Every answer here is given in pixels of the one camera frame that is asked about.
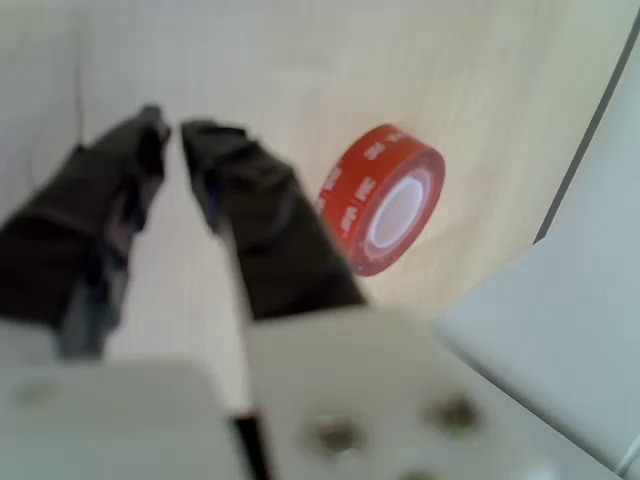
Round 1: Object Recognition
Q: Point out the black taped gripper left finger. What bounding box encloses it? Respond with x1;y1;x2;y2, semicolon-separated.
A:
0;103;251;480

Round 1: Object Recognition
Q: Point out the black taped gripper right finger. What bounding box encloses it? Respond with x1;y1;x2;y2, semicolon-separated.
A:
179;119;621;480

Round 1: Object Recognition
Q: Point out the red tape roll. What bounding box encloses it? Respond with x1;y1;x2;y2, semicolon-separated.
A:
315;123;446;278

